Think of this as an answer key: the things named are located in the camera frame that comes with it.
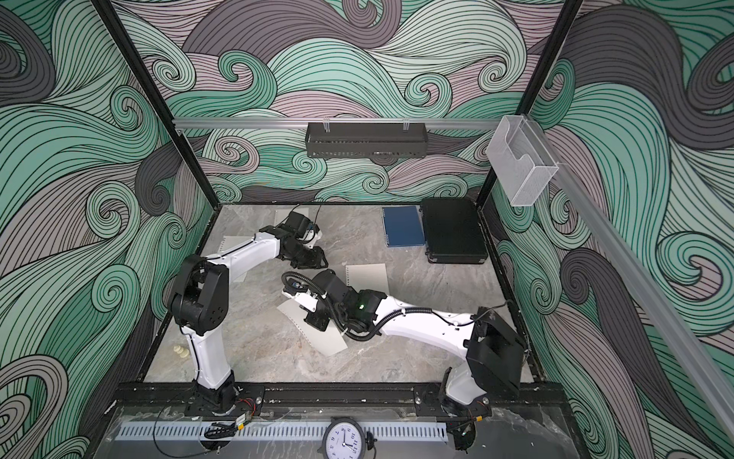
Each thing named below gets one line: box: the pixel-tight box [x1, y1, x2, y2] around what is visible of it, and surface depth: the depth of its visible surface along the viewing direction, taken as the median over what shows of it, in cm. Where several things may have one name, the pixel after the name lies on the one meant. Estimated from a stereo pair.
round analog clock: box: [317, 416, 367, 459], surface depth 67 cm
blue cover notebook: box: [382, 205, 426, 248], surface depth 116 cm
